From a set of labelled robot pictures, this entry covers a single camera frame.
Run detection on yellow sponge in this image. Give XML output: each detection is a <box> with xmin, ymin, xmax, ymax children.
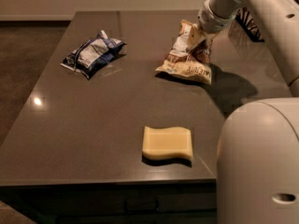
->
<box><xmin>142</xmin><ymin>126</ymin><xmax>193</xmax><ymax>161</ymax></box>

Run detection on brown chip bag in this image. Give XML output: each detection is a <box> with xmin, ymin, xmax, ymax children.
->
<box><xmin>156</xmin><ymin>20</ymin><xmax>216</xmax><ymax>85</ymax></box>

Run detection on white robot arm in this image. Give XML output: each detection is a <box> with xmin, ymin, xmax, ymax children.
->
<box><xmin>198</xmin><ymin>0</ymin><xmax>299</xmax><ymax>224</ymax></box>

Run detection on blue chip bag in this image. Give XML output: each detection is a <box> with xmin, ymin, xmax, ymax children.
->
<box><xmin>61</xmin><ymin>30</ymin><xmax>126</xmax><ymax>79</ymax></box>

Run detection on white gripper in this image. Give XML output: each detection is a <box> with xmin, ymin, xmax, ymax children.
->
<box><xmin>187</xmin><ymin>0</ymin><xmax>236</xmax><ymax>48</ymax></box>

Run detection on dark cabinet drawers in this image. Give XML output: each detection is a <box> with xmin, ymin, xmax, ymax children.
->
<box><xmin>0</xmin><ymin>183</ymin><xmax>217</xmax><ymax>224</ymax></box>

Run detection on black wire basket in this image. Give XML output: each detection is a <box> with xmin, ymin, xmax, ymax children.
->
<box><xmin>235</xmin><ymin>7</ymin><xmax>264</xmax><ymax>42</ymax></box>

